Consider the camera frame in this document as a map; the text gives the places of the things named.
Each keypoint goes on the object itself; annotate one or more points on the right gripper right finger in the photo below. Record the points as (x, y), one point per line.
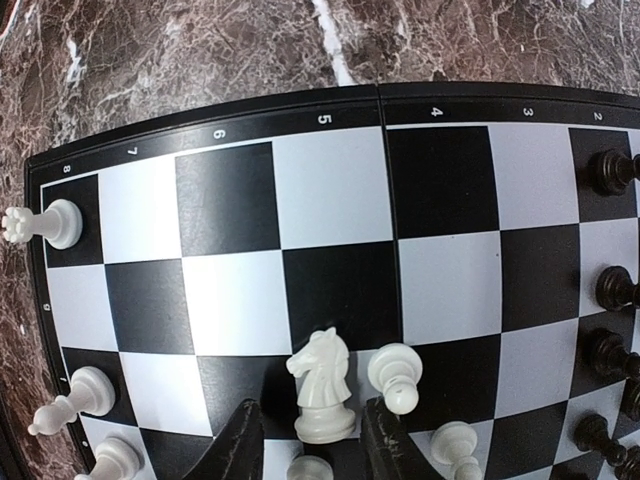
(389, 451)

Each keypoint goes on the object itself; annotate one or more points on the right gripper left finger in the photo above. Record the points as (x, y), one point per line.
(238, 451)

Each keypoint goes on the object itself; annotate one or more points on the white knight piece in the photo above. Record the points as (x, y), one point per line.
(323, 365)

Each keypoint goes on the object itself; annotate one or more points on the white piece front row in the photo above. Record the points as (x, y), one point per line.
(115, 460)

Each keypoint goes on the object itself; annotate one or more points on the white bishop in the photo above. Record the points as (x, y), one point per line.
(91, 391)

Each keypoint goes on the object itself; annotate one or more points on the black grey chess board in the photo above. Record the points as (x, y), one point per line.
(455, 218)

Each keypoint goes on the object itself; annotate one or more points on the white rook corner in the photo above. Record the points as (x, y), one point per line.
(61, 224)

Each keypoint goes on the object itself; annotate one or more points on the white chess piece cluster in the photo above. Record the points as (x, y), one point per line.
(394, 371)

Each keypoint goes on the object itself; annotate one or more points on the black chess pieces row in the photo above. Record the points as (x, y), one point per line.
(603, 347)

